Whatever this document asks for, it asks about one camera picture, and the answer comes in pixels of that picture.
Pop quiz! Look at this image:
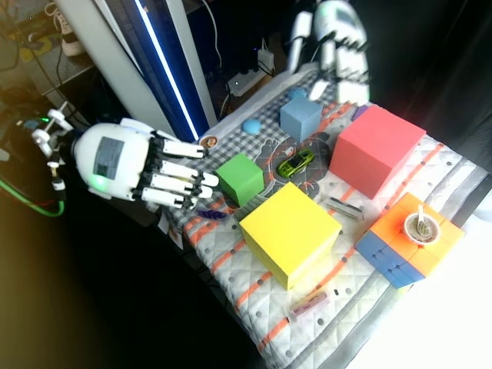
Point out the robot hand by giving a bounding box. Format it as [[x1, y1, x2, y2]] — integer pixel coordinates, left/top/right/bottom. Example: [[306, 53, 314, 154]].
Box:
[[72, 118, 220, 211], [286, 0, 372, 105]]

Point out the blue foam cube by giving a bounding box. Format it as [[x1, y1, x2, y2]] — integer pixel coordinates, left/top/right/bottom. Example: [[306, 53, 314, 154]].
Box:
[[279, 95, 324, 143]]

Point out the green foam cube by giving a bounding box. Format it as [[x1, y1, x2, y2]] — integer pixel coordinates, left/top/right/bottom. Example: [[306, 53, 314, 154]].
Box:
[[214, 152, 265, 208]]

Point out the white plug adapter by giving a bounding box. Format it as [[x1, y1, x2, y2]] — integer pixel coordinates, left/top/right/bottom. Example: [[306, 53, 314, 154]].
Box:
[[256, 38, 275, 75]]

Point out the white pillar with light strip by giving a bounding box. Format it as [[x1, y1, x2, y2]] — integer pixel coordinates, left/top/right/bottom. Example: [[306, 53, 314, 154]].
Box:
[[53, 0, 218, 141]]

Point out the white power strip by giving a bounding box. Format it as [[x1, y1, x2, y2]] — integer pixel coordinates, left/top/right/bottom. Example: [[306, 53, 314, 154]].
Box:
[[226, 68, 270, 96]]

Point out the white sneaker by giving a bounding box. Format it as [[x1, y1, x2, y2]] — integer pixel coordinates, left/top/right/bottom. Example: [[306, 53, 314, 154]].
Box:
[[45, 0, 84, 57]]

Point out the large red foam cube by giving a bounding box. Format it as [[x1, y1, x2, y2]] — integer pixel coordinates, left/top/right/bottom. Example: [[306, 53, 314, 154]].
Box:
[[328, 104, 427, 201]]

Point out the green toy car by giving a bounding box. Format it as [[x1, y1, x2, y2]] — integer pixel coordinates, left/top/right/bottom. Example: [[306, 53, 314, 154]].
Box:
[[277, 148, 314, 178]]

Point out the large yellow foam cube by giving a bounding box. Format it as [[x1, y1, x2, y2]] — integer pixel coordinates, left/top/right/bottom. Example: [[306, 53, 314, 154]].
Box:
[[238, 181, 343, 291]]

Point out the white toy spoon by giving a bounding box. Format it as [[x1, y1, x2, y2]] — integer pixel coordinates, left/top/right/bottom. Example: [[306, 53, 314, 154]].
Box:
[[417, 204, 430, 236]]

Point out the toy noodle cup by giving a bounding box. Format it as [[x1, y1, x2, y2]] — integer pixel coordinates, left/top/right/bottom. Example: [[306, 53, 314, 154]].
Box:
[[403, 209, 442, 245]]

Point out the large puzzle cube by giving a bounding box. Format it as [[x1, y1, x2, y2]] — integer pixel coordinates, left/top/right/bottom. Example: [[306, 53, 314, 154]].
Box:
[[354, 191, 466, 290]]

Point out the pink clear tube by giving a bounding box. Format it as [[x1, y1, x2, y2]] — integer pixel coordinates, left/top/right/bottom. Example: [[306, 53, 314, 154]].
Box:
[[288, 291, 331, 320]]

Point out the grey quilt with bear print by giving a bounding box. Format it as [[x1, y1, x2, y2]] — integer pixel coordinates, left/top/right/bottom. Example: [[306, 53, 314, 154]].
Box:
[[159, 63, 492, 364]]

